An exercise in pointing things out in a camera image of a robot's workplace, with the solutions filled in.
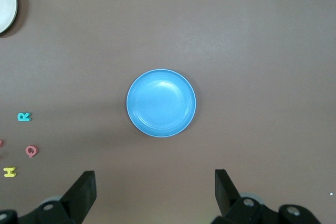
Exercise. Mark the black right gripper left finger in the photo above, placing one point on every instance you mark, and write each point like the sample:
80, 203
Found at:
76, 197

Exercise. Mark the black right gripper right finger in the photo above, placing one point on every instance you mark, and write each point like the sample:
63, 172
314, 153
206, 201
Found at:
228, 200

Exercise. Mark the teal foam letter R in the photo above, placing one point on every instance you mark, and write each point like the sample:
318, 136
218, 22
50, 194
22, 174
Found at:
23, 118

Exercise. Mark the red foam letter Q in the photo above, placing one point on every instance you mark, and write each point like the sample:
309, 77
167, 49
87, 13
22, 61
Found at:
27, 150

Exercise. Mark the beige plate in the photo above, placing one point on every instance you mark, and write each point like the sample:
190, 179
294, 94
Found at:
6, 1

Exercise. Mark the blue plate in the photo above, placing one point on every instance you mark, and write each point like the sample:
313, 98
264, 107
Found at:
161, 103

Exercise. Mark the yellow foam letter H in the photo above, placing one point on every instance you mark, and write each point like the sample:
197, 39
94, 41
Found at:
10, 172

